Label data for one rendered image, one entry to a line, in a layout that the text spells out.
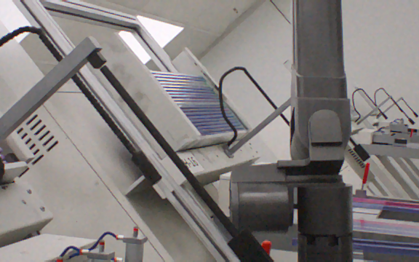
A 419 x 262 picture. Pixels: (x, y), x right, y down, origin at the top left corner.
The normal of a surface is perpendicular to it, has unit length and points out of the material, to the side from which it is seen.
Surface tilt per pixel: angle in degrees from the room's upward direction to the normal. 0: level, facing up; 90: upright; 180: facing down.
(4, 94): 90
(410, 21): 90
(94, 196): 90
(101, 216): 90
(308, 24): 78
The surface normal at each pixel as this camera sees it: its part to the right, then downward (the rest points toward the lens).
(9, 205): 0.74, -0.64
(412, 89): -0.26, 0.04
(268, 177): 0.02, -0.40
